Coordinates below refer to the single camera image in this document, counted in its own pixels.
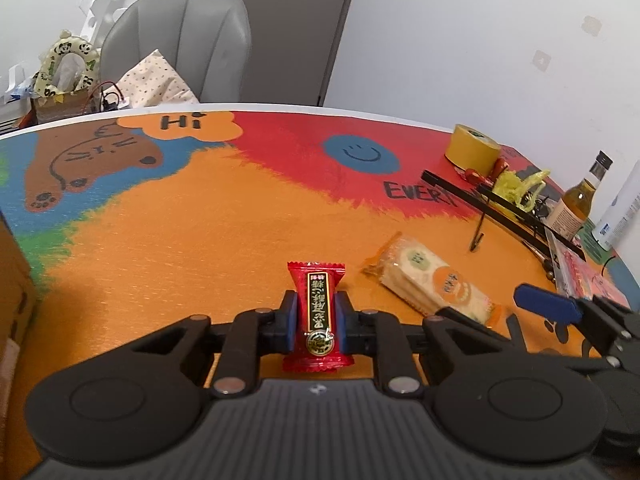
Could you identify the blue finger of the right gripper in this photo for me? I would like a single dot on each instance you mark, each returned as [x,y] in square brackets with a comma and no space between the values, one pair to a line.
[550,305]

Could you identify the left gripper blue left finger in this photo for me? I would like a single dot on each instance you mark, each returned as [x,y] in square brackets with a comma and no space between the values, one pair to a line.
[287,321]

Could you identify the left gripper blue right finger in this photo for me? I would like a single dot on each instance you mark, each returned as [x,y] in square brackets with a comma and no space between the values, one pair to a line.
[345,319]

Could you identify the red candy bar packet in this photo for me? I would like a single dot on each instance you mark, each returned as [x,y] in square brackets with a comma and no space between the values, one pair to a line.
[319,328]

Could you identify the red packet in clear bag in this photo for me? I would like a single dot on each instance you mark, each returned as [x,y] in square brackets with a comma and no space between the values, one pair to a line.
[574,277]

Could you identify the beige cracker package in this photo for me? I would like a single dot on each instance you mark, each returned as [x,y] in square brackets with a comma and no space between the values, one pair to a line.
[425,281]

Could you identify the black metal rack rod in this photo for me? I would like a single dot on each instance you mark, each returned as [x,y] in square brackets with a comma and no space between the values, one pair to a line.
[520,223]

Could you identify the small brown glass bottle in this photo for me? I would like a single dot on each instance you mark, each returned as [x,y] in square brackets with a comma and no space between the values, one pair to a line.
[573,208]

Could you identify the white spray can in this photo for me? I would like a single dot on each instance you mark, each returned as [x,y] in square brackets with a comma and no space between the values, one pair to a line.
[619,215]

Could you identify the yellow hair claw clip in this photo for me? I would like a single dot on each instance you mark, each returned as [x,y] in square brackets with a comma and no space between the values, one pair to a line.
[522,193]

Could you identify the colourful cartoon table mat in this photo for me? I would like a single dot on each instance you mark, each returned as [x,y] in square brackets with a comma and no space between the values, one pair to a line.
[162,242]

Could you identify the yellow tape roll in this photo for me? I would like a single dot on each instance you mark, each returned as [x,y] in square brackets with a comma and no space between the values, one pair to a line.
[469,148]

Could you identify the dotted beige cushion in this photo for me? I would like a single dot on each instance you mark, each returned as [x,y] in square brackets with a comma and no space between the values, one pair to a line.
[153,82]

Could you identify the cardboard box on table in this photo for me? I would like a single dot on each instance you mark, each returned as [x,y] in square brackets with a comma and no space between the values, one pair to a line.
[18,298]

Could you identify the grey chair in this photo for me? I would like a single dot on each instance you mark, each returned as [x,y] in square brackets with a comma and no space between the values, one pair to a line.
[207,42]

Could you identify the grey door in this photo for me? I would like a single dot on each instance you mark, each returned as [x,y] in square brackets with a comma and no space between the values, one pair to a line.
[294,45]

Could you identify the cardboard box on floor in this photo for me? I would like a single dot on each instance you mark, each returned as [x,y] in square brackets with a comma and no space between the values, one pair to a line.
[67,105]

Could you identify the panda pattern neck pillow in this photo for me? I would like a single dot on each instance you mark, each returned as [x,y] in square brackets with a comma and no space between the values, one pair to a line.
[71,64]

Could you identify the white charger with cables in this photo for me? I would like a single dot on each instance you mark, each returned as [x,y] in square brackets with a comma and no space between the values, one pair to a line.
[106,97]

